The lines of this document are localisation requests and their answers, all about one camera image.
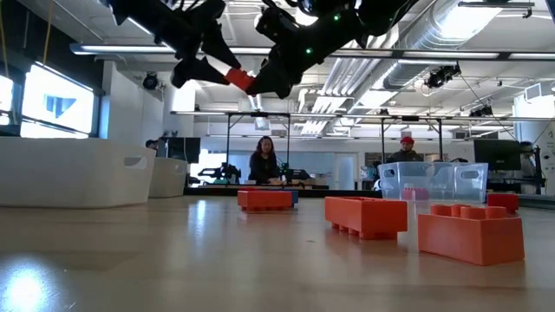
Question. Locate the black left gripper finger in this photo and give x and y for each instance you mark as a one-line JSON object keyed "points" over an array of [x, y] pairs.
{"points": [[219, 43], [195, 71]]}

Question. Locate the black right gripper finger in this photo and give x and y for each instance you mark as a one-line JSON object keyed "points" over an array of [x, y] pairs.
{"points": [[275, 80]]}

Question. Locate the blue toy brick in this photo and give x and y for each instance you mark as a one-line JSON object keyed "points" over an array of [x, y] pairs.
{"points": [[295, 197]]}

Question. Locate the small orange toy brick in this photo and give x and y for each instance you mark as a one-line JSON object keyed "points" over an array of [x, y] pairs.
{"points": [[470, 236]]}

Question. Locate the red toy brick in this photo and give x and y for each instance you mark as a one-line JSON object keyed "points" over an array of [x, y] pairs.
{"points": [[414, 193], [503, 202]]}

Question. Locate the black background robot arm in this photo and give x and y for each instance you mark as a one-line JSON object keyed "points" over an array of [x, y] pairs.
{"points": [[297, 174], [221, 172]]}

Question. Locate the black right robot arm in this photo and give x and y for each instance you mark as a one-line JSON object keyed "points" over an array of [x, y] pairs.
{"points": [[381, 15]]}

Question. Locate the long ceiling light bar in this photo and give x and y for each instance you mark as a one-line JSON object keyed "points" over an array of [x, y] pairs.
{"points": [[108, 49]]}

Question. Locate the black computer monitor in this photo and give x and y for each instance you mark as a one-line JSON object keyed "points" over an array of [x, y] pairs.
{"points": [[497, 154], [182, 149]]}

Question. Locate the white plastic bin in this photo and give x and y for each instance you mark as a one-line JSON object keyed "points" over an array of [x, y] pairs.
{"points": [[65, 173], [171, 177]]}

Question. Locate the black background table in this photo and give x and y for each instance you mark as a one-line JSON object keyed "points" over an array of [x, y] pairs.
{"points": [[338, 193]]}

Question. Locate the clear plastic bin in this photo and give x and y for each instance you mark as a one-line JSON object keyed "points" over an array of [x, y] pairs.
{"points": [[433, 177]]}

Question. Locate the black ceiling camera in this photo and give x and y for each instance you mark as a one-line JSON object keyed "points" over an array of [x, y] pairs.
{"points": [[442, 76], [150, 81]]}

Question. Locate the black background station frame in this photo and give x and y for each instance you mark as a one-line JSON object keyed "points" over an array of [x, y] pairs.
{"points": [[440, 138], [228, 138]]}

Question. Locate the silver ventilation duct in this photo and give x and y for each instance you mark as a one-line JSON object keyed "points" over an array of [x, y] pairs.
{"points": [[416, 43]]}

